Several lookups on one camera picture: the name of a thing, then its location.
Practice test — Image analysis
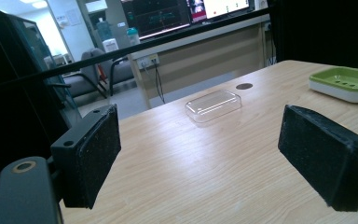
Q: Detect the black curtain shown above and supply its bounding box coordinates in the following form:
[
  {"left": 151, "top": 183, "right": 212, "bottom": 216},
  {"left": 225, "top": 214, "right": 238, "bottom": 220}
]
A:
[{"left": 267, "top": 0, "right": 358, "bottom": 71}]

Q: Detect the bright monitor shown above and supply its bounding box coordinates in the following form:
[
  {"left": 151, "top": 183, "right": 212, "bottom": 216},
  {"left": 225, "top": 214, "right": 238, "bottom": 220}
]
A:
[{"left": 187, "top": 0, "right": 255, "bottom": 23}]

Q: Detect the wall power socket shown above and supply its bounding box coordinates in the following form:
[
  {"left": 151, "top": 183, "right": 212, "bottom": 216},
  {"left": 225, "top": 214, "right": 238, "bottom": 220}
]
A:
[{"left": 136, "top": 53, "right": 160, "bottom": 70}]

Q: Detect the grey armchair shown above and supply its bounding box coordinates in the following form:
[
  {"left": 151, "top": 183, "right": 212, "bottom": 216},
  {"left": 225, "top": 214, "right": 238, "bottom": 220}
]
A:
[{"left": 62, "top": 47, "right": 135, "bottom": 99}]

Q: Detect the black horizontal bar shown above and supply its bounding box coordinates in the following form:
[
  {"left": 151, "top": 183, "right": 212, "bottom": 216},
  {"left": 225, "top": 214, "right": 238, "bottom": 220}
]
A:
[{"left": 0, "top": 7, "right": 271, "bottom": 91}]

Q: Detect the glass door cabinet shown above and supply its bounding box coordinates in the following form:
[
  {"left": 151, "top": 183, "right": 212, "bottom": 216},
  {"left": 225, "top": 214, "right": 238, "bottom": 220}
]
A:
[{"left": 0, "top": 8, "right": 83, "bottom": 200}]

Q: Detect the beige counter desk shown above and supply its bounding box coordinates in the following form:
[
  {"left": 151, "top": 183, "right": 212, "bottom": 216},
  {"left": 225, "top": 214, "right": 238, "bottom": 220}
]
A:
[{"left": 127, "top": 13, "right": 276, "bottom": 110}]

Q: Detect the dark monitor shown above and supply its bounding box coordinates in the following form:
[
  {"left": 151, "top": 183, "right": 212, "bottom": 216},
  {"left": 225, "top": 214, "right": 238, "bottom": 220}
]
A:
[{"left": 120, "top": 0, "right": 192, "bottom": 40}]

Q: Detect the teal capped bottle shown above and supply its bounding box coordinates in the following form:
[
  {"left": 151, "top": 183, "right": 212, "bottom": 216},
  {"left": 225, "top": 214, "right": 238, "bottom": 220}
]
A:
[{"left": 126, "top": 27, "right": 142, "bottom": 47}]

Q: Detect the clear plastic lid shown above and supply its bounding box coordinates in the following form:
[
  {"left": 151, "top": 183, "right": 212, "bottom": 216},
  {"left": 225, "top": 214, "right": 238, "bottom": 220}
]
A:
[{"left": 185, "top": 89, "right": 242, "bottom": 123}]

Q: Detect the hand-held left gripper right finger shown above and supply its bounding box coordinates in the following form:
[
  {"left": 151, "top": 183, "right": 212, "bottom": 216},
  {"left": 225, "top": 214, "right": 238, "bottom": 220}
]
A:
[{"left": 277, "top": 104, "right": 358, "bottom": 213}]

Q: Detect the green and white soap dish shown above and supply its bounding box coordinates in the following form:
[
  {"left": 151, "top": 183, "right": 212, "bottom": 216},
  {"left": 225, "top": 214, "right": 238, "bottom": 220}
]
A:
[{"left": 308, "top": 65, "right": 358, "bottom": 104}]

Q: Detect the black cable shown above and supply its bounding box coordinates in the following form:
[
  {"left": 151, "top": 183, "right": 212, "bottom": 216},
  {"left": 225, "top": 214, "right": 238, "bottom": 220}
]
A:
[{"left": 154, "top": 63, "right": 166, "bottom": 105}]

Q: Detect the round brown cable grommet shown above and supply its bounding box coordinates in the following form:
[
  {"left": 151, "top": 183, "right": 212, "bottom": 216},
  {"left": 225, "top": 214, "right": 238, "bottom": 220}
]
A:
[{"left": 235, "top": 82, "right": 254, "bottom": 91}]

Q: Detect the water dispenser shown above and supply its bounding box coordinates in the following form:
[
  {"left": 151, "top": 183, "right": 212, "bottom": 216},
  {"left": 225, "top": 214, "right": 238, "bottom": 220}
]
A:
[{"left": 95, "top": 17, "right": 120, "bottom": 53}]

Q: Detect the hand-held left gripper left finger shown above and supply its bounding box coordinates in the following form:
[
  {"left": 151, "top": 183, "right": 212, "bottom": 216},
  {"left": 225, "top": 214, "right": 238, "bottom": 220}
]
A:
[{"left": 49, "top": 104, "right": 122, "bottom": 210}]

